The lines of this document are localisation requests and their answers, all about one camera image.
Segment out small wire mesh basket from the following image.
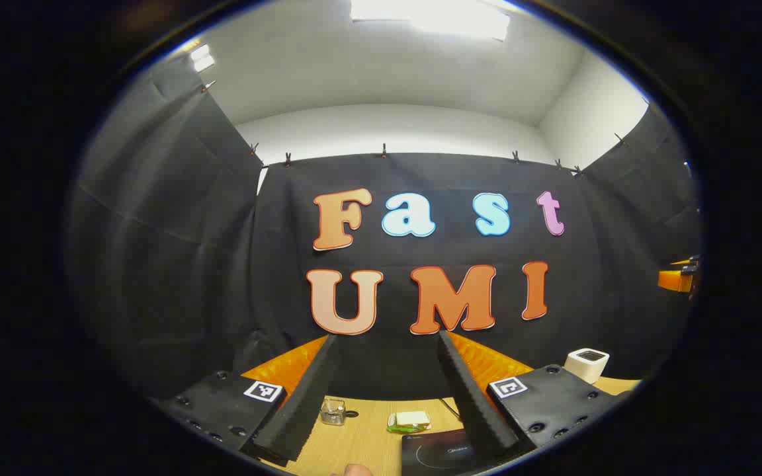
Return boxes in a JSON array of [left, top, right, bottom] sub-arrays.
[[319, 397, 359, 426]]

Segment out row of black spring clips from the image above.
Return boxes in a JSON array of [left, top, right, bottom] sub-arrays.
[[199, 79, 628, 177]]

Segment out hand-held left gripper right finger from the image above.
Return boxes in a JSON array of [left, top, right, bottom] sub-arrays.
[[437, 330, 633, 467]]

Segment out black backdrop cloth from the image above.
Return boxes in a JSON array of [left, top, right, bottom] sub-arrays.
[[67, 63, 703, 401]]

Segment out large ceiling light panel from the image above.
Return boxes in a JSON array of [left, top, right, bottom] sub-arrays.
[[351, 0, 511, 42]]

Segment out small ceiling light panel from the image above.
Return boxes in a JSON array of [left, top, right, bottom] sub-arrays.
[[189, 44, 216, 73]]

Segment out small white plate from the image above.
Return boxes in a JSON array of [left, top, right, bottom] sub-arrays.
[[386, 411, 433, 435]]

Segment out white toaster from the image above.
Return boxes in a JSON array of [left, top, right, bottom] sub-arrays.
[[564, 348, 611, 385]]

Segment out black induction cooktop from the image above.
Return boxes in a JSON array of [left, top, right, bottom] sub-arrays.
[[401, 428, 478, 474]]

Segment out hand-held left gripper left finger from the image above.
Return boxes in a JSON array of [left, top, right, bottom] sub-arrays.
[[149, 334, 339, 463]]

